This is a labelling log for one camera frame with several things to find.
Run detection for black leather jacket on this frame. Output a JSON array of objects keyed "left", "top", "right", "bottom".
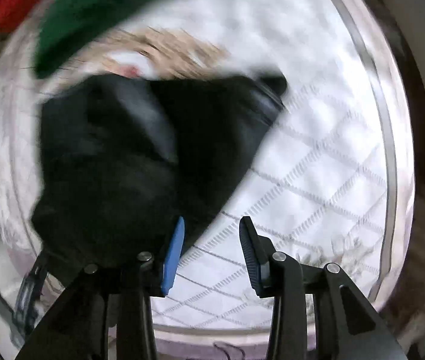
[{"left": 32, "top": 73, "right": 288, "bottom": 285}]

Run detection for green folded garment white stripes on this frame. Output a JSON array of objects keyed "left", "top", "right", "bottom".
[{"left": 33, "top": 0, "right": 154, "bottom": 79}]

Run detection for floral bedspread bed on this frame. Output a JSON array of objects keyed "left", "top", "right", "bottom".
[{"left": 0, "top": 0, "right": 414, "bottom": 359}]

